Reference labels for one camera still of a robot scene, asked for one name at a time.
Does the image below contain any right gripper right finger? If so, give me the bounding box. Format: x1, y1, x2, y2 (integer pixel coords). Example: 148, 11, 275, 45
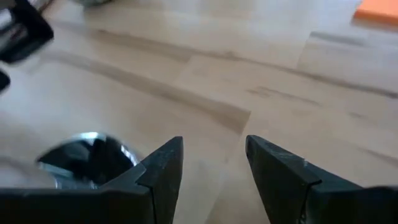
245, 134, 398, 224

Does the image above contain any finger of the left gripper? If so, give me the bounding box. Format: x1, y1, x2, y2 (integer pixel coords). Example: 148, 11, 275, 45
0, 70, 11, 94
0, 0, 55, 65

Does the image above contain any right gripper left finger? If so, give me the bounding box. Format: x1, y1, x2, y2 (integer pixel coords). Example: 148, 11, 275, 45
0, 136, 184, 224

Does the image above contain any orange sticky note pad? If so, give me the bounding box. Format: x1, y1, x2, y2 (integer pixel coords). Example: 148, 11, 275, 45
353, 0, 398, 26

